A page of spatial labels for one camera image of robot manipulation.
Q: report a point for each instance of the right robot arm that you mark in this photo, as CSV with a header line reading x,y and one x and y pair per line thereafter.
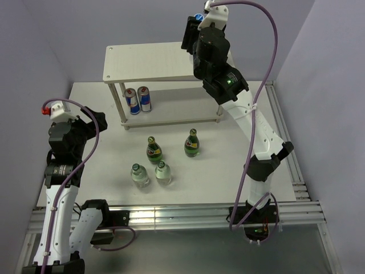
x,y
266,149

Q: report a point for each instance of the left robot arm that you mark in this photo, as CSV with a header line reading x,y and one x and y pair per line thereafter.
x,y
62,248

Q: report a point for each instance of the red bull can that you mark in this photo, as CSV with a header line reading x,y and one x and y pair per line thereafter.
x,y
144,98
132,101

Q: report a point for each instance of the aluminium frame rail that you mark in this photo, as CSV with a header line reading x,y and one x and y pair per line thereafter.
x,y
202,189

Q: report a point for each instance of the green glass bottle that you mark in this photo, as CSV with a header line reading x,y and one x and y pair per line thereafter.
x,y
154,151
192,144

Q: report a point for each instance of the beige two-tier shelf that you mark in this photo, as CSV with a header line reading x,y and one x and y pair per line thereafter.
x,y
167,70

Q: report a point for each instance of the left red bull can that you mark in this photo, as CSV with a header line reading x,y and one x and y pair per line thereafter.
x,y
132,101

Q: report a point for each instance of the left clear glass bottle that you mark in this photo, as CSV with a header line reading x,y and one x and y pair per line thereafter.
x,y
139,175

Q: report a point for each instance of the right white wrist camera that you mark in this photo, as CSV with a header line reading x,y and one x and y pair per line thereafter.
x,y
217,14

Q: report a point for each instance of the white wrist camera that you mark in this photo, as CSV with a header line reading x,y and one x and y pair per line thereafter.
x,y
217,14
59,111

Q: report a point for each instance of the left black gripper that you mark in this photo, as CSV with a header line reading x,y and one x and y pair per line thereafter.
x,y
90,127

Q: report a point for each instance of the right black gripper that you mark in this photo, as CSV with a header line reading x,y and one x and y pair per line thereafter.
x,y
191,33

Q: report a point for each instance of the right clear glass bottle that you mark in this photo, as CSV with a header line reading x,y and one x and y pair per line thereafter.
x,y
163,173

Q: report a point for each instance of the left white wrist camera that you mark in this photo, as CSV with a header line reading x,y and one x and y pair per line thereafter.
x,y
59,111

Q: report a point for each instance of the clear glass bottle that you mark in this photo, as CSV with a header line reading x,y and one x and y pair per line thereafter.
x,y
163,173
139,175

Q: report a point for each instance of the right red bull can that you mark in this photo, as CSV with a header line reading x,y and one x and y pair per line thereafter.
x,y
144,98

